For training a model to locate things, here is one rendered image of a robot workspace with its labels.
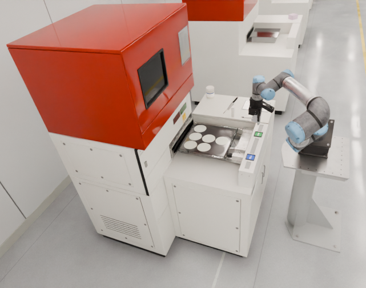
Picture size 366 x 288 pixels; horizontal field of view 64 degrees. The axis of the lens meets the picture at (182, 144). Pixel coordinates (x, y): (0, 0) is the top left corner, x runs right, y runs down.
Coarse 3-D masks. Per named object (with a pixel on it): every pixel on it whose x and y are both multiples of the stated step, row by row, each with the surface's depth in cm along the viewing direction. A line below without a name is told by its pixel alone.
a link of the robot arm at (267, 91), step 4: (272, 80) 175; (260, 84) 180; (264, 84) 179; (268, 84) 176; (272, 84) 174; (276, 84) 174; (256, 88) 182; (260, 88) 178; (264, 88) 176; (268, 88) 174; (272, 88) 174; (276, 88) 175; (260, 92) 178; (264, 92) 174; (268, 92) 173; (272, 92) 173; (264, 96) 174; (268, 96) 174; (272, 96) 175; (268, 100) 176
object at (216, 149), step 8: (192, 128) 236; (208, 128) 234; (216, 128) 232; (224, 128) 231; (216, 136) 224; (224, 136) 223; (232, 136) 222; (216, 144) 216; (200, 152) 211; (208, 152) 210; (216, 152) 209; (224, 152) 208
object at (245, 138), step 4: (244, 136) 223; (248, 136) 223; (240, 140) 220; (244, 140) 220; (248, 140) 219; (240, 144) 216; (244, 144) 216; (236, 152) 210; (232, 160) 205; (236, 160) 203
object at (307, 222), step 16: (304, 176) 219; (304, 192) 228; (304, 208) 240; (320, 208) 267; (288, 224) 258; (304, 224) 256; (320, 224) 252; (336, 224) 253; (304, 240) 244; (320, 240) 243; (336, 240) 241
